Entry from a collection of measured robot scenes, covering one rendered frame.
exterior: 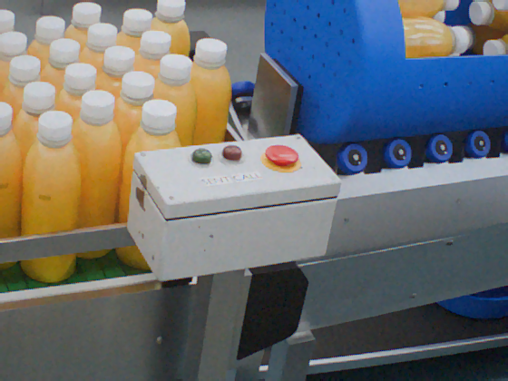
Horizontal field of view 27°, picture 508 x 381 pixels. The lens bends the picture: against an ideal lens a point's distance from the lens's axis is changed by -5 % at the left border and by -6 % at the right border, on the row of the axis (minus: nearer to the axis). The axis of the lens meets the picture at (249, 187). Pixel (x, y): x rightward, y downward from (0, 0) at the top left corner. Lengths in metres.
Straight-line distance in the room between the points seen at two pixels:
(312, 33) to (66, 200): 0.45
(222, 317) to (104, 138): 0.24
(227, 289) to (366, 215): 0.36
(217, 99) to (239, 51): 2.61
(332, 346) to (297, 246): 1.26
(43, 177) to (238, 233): 0.23
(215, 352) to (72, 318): 0.18
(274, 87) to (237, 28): 2.71
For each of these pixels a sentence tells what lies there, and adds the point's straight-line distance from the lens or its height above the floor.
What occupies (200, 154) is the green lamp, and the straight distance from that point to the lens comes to 1.16.
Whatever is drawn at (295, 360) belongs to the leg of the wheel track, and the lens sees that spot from 1.72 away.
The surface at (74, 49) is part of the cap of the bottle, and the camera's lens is 1.37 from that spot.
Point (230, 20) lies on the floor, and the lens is 4.28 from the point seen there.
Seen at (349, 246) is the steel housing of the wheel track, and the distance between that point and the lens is 1.55.
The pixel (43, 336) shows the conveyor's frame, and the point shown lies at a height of 0.85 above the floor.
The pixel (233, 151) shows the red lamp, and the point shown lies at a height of 1.11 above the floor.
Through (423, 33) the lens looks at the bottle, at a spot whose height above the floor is 1.14.
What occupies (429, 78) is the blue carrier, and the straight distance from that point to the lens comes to 1.45.
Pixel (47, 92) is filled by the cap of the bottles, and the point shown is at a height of 1.11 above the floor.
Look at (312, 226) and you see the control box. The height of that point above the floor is 1.04.
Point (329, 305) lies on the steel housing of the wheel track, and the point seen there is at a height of 0.69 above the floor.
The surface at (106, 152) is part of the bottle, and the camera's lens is 1.26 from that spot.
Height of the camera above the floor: 1.70
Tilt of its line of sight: 32 degrees down
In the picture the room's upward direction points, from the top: 10 degrees clockwise
